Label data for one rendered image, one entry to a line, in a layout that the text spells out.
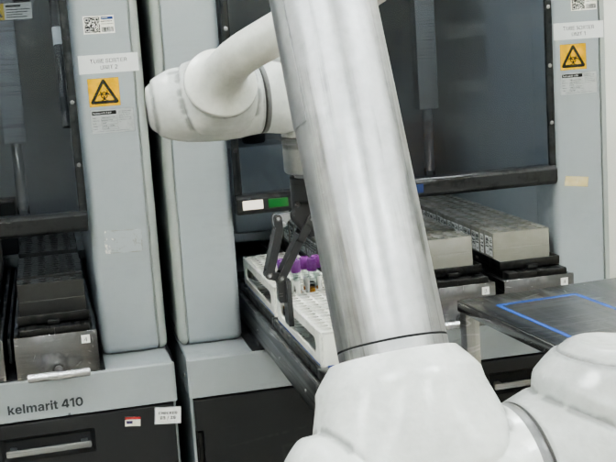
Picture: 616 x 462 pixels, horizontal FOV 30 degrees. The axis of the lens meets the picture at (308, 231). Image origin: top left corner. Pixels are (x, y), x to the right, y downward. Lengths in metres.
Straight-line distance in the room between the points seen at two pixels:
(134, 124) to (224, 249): 0.27
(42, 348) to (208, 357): 0.28
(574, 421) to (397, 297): 0.18
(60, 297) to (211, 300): 0.26
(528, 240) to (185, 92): 0.84
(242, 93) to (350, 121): 0.56
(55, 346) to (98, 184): 0.28
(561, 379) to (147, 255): 1.12
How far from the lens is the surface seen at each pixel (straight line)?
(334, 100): 1.03
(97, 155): 1.99
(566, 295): 1.92
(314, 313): 1.68
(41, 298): 2.01
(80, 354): 1.96
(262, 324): 1.91
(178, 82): 1.61
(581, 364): 1.04
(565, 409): 1.03
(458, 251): 2.14
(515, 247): 2.18
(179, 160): 2.01
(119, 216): 2.01
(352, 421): 0.96
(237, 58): 1.50
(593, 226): 2.26
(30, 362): 1.96
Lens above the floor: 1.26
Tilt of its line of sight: 10 degrees down
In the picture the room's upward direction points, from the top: 4 degrees counter-clockwise
